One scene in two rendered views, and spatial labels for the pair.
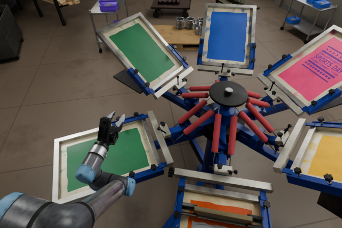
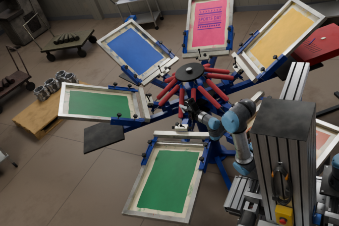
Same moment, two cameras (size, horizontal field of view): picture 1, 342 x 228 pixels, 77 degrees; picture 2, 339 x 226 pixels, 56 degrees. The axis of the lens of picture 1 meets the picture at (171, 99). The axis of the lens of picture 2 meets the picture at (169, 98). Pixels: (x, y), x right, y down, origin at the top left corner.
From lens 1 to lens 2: 1.75 m
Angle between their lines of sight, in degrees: 31
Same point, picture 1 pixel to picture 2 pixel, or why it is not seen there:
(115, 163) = (180, 173)
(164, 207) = (221, 201)
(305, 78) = (208, 35)
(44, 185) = not seen: outside the picture
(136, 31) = (77, 96)
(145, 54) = (103, 104)
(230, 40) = (140, 52)
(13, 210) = (234, 109)
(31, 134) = not seen: outside the picture
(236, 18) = (127, 36)
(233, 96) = (195, 70)
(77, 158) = (155, 201)
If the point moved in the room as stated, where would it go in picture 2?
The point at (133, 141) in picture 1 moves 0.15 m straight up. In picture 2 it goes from (170, 156) to (165, 146)
